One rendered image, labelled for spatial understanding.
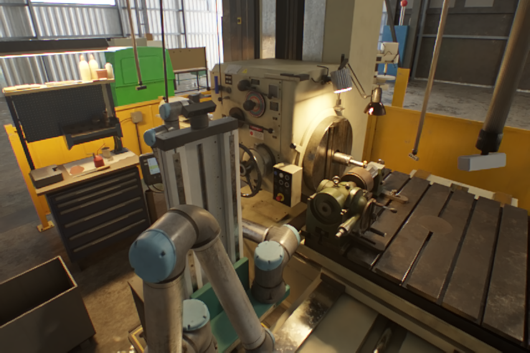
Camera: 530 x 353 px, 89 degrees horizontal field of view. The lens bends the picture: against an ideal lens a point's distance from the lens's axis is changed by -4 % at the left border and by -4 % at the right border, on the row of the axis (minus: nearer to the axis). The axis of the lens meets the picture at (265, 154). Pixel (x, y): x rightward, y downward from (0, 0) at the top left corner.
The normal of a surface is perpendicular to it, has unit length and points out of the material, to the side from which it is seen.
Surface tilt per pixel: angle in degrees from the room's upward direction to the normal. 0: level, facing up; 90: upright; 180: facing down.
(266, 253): 5
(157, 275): 82
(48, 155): 90
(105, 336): 0
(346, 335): 0
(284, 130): 90
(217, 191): 90
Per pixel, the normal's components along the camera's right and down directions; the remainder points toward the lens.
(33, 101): 0.70, 0.29
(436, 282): 0.00, -0.91
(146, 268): -0.30, 0.26
